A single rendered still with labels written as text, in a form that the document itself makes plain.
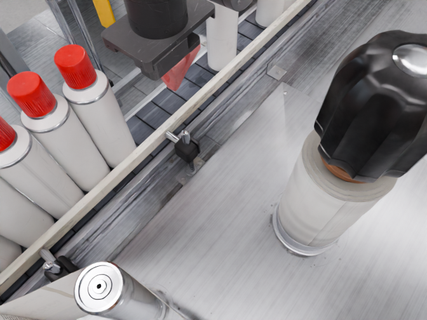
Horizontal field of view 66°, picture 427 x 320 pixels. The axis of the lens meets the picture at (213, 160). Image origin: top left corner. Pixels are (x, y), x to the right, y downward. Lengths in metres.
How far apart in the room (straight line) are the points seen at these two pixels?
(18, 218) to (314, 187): 0.33
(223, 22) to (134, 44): 0.24
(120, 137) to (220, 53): 0.23
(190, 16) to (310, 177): 0.19
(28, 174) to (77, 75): 0.12
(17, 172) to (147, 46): 0.19
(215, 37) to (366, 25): 0.40
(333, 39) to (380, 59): 0.57
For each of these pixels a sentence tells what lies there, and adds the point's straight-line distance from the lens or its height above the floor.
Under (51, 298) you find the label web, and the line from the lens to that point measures 0.33.
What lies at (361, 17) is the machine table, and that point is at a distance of 0.87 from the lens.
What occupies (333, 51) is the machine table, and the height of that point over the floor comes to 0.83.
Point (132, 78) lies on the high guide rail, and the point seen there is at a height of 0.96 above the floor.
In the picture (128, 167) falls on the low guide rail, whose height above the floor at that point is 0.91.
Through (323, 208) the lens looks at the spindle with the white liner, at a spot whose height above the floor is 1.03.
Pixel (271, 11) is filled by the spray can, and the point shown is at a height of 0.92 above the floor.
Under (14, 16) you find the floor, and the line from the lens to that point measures 2.55.
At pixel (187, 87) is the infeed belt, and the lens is 0.59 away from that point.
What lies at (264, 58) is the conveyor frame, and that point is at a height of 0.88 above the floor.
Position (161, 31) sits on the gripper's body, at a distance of 0.33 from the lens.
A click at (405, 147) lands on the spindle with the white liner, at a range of 0.23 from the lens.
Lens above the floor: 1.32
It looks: 61 degrees down
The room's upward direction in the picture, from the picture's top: 2 degrees counter-clockwise
